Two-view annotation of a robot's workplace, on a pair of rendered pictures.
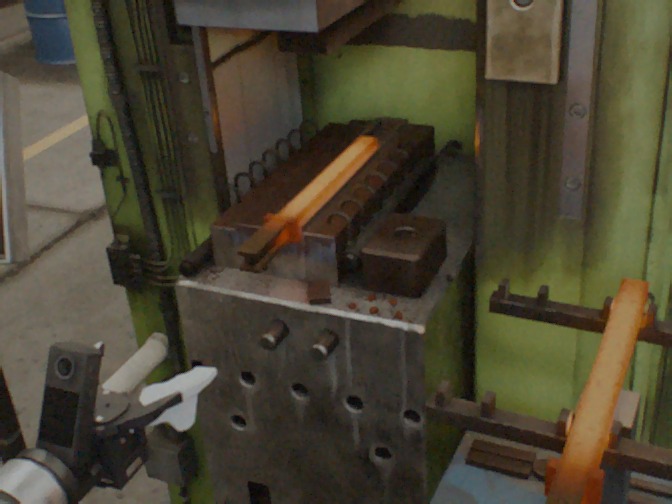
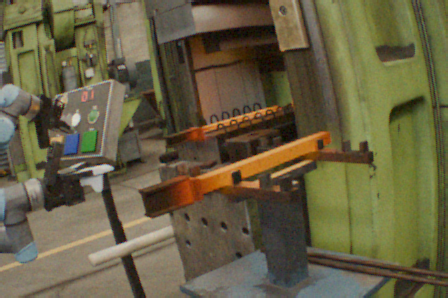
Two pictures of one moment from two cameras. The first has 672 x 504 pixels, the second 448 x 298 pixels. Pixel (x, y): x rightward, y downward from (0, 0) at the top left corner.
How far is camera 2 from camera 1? 70 cm
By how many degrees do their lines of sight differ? 31
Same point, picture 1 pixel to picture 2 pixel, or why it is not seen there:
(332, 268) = (217, 153)
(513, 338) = (322, 201)
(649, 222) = (363, 119)
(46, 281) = not seen: hidden behind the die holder
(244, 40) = (219, 63)
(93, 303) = not seen: hidden behind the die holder
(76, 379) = (52, 151)
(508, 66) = (286, 42)
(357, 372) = (221, 207)
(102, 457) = (63, 190)
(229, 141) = (207, 108)
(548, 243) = not seen: hidden behind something
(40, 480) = (34, 183)
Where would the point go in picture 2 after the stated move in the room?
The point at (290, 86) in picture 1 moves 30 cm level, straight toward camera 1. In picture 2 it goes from (256, 91) to (223, 104)
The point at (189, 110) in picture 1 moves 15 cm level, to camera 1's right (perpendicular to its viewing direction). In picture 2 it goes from (187, 93) to (229, 86)
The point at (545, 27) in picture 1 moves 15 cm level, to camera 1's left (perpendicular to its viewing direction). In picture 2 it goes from (294, 21) to (239, 30)
